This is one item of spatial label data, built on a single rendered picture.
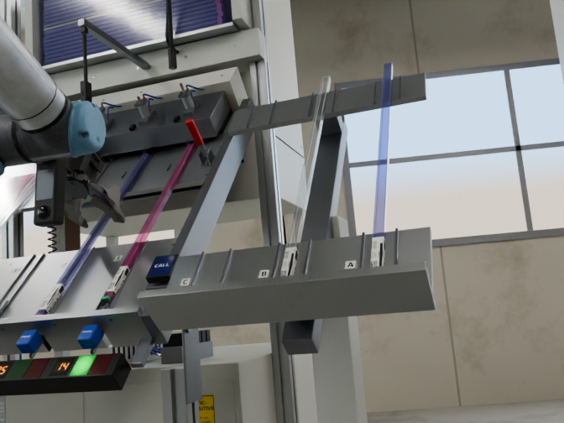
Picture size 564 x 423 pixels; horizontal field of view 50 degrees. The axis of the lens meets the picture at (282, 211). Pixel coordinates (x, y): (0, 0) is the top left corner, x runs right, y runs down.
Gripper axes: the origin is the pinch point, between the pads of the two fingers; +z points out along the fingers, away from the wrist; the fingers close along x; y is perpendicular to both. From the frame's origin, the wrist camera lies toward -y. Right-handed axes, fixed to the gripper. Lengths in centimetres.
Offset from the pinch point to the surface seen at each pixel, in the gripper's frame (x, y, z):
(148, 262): -14.4, -12.1, -2.3
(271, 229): -22.9, 17.1, 28.8
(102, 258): -4.3, -9.5, -1.7
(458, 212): -60, 203, 263
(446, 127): -59, 254, 231
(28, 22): 37, 66, -10
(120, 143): 6.0, 27.2, 3.8
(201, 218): -21.0, -1.2, 0.9
